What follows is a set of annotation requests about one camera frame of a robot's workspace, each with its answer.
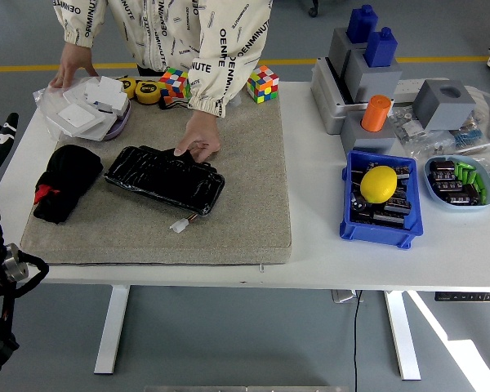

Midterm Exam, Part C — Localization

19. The blue plastic bin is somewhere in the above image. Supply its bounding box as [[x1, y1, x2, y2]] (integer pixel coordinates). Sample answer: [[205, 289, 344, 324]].
[[338, 149, 425, 250]]

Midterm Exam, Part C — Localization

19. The low grey block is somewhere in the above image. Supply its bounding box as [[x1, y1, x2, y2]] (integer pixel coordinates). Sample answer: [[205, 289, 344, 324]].
[[340, 110, 397, 155]]

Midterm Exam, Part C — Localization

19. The purple bowl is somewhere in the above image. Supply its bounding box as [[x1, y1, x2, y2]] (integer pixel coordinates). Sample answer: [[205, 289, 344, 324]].
[[101, 100, 131, 142]]

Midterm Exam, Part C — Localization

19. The yellow lemon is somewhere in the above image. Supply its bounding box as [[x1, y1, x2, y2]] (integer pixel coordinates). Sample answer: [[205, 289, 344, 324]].
[[359, 165, 399, 204]]

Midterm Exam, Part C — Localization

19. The clear plastic bag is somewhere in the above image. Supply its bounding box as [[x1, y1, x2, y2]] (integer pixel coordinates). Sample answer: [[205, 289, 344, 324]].
[[32, 75, 131, 142]]

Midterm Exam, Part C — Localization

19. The glossy black panel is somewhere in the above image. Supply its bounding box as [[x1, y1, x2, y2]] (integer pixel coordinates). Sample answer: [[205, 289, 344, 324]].
[[104, 144, 226, 217]]

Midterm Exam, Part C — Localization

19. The white cardboard box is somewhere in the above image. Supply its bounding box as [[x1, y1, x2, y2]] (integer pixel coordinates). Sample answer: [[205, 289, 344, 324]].
[[83, 76, 127, 114]]

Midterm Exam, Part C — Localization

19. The yellow tape measure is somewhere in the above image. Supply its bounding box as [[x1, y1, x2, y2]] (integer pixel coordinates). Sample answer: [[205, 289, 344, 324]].
[[134, 80, 161, 105], [118, 75, 138, 100]]

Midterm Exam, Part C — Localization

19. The grey-brown mat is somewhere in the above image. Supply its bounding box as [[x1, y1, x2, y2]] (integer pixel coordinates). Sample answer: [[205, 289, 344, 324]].
[[20, 87, 293, 266]]

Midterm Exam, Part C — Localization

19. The multicolour puzzle cube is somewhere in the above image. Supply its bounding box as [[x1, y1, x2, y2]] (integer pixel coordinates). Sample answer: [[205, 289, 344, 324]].
[[247, 65, 280, 105], [158, 67, 191, 105]]

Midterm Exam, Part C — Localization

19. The person's right hand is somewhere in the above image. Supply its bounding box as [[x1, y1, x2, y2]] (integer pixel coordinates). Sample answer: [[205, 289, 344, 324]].
[[48, 40, 99, 90]]

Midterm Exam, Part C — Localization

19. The light blue tray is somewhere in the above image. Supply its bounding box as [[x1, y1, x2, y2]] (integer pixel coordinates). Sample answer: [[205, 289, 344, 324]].
[[423, 154, 490, 212]]

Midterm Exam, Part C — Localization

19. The white connector with wires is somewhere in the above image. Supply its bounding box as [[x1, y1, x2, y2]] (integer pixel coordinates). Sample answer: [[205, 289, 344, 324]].
[[169, 212, 198, 234]]

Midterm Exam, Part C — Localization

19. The flat white case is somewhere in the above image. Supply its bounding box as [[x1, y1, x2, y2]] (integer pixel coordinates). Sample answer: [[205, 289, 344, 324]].
[[56, 101, 107, 138]]

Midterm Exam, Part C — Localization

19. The black strap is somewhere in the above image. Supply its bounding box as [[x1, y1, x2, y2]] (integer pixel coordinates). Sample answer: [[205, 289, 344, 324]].
[[158, 97, 189, 111]]

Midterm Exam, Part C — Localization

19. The grey enclosure box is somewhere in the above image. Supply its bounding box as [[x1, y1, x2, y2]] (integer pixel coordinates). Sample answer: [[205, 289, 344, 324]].
[[310, 56, 371, 136]]

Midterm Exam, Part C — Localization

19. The person's left hand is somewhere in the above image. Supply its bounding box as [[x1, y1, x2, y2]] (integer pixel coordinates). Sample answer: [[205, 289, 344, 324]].
[[174, 109, 222, 164]]

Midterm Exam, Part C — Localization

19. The black rag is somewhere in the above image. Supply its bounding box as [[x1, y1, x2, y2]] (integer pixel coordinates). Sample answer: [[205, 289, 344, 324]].
[[33, 144, 105, 225]]

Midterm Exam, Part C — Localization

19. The white power strip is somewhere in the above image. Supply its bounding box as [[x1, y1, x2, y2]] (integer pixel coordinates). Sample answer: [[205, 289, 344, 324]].
[[391, 77, 450, 103]]

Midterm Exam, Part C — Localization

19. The bag of small screws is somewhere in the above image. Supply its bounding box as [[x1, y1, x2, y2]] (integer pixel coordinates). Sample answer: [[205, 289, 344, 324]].
[[416, 134, 458, 160]]

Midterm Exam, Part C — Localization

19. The white table leg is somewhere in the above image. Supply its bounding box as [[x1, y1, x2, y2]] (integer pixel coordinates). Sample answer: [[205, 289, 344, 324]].
[[93, 284, 131, 375], [383, 290, 421, 381]]

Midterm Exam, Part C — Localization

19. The grey cube with hole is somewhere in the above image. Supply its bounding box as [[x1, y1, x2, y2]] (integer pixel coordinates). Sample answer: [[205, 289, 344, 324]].
[[412, 78, 478, 131]]

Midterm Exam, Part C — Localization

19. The blue block with knob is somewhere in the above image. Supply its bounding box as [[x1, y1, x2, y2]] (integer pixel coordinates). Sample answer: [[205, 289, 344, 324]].
[[363, 26, 399, 69], [345, 3, 379, 44]]

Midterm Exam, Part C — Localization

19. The grey box under table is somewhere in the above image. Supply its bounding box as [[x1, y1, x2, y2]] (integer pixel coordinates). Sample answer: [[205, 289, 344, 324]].
[[332, 288, 364, 304]]

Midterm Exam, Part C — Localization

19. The bag of metal parts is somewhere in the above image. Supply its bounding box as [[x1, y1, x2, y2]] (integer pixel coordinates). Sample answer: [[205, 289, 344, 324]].
[[390, 105, 428, 144]]

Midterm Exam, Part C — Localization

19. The orange cylinder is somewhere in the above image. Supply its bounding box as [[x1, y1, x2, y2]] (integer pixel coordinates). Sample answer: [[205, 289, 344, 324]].
[[360, 94, 393, 133]]

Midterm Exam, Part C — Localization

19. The blue resistor bundle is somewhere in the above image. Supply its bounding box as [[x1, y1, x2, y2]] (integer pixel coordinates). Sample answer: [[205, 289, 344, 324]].
[[452, 124, 485, 150]]

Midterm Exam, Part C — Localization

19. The person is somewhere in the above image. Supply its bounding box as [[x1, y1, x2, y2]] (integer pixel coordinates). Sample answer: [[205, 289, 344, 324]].
[[52, 0, 274, 118]]

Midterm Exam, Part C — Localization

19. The black table controller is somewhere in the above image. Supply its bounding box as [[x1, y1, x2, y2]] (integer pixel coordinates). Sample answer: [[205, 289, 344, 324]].
[[434, 292, 490, 303]]

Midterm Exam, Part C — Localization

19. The tall grey block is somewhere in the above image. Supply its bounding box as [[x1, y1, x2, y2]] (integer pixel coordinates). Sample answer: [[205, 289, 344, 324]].
[[327, 27, 368, 78], [344, 48, 403, 104]]

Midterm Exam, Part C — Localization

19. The black power cable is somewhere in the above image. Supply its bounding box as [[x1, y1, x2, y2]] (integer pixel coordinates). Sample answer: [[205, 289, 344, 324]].
[[352, 289, 364, 392]]

